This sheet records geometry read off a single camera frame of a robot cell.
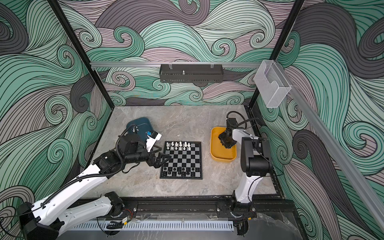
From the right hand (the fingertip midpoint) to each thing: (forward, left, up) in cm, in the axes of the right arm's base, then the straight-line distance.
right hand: (221, 139), depth 99 cm
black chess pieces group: (-23, +26, +2) cm, 34 cm away
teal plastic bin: (+12, +56, 0) cm, 57 cm away
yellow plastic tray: (-11, +4, +1) cm, 11 cm away
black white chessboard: (-17, +24, +1) cm, 29 cm away
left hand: (-21, +33, +22) cm, 45 cm away
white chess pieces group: (-6, +30, +2) cm, 31 cm away
